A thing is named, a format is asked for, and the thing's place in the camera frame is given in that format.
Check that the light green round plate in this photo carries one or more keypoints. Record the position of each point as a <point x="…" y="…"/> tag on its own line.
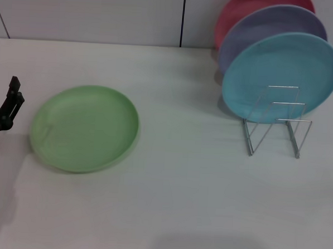
<point x="85" y="128"/>

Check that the pink red round plate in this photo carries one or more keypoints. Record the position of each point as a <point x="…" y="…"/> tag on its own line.
<point x="234" y="11"/>

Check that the teal blue round plate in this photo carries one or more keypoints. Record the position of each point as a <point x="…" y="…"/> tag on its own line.
<point x="275" y="71"/>

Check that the purple round plate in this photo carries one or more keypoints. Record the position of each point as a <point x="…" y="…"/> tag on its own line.
<point x="272" y="24"/>

